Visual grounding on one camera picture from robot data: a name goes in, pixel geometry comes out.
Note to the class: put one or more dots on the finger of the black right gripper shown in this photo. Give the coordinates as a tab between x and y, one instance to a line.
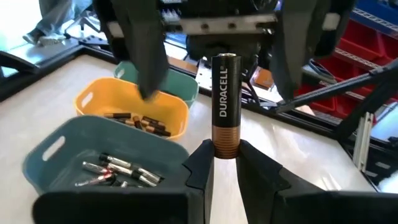
295	46
146	46

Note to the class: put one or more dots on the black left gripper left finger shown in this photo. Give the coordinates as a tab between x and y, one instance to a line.
124	208

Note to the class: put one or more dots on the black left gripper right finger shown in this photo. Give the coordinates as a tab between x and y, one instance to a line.
311	208

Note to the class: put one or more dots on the white and red label battery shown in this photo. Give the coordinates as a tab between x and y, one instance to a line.
94	180

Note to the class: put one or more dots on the mint green plastic bin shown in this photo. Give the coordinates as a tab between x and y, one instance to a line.
183	84

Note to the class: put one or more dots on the yellow plastic bin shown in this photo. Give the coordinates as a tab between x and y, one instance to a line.
109	93

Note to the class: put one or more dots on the dark teal plastic bin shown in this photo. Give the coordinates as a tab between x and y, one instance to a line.
93	133

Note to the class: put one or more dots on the red plastic storage bins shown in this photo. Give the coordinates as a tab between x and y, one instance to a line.
367	40

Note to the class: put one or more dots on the person's leg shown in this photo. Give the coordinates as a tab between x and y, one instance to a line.
62	15

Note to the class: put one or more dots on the person's shoe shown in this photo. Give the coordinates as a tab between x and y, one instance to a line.
46	39

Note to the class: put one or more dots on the silver frame bracket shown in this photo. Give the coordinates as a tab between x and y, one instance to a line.
363	140
203	74

